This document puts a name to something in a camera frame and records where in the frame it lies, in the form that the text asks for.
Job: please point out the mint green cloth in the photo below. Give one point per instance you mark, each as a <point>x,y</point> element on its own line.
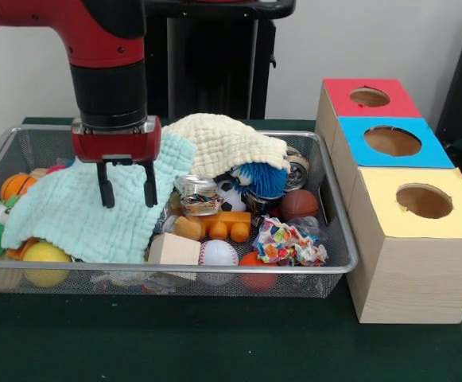
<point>75,227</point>

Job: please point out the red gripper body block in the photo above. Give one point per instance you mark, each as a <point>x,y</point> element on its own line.
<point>115,147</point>

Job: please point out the crushed silver can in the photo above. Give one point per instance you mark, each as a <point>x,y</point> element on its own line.
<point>199,195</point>

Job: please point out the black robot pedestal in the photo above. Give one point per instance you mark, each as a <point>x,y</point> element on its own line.
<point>214,59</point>

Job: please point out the shallow mesh bin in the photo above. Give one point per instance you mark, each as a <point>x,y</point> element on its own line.
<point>254,282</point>

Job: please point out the wooden box with three holes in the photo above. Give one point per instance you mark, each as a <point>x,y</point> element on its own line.
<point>413,278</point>

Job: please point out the yellow ball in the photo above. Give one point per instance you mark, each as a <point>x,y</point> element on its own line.
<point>45,252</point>

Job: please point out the crumpled colourful paper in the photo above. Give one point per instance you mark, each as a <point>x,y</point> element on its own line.
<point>282,242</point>

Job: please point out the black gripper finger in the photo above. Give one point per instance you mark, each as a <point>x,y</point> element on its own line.
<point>150,187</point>
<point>105,187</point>

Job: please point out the plain wooden cube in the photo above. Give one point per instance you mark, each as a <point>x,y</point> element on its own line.
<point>175,250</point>

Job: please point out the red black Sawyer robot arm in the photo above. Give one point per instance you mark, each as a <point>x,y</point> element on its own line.
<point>107,40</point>

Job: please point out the white baseball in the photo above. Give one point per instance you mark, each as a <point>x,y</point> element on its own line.
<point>218,252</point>

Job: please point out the cream waffle cloth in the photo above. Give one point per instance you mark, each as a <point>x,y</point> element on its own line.
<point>222,143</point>

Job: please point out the small orange basketball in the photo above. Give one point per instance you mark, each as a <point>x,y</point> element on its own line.
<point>16,185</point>

